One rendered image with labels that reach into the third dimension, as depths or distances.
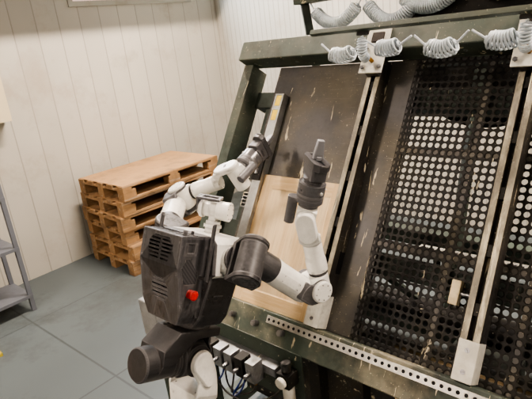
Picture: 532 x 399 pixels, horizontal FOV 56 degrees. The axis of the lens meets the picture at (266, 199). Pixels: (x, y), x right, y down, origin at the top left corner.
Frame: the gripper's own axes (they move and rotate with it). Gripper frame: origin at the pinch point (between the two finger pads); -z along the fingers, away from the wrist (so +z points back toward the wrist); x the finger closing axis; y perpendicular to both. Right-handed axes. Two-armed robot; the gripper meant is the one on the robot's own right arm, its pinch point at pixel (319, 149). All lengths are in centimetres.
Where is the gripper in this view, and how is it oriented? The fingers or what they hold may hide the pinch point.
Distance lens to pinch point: 153.8
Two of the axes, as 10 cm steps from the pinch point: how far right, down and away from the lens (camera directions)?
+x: -2.6, -4.4, 8.6
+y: 9.6, 0.1, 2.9
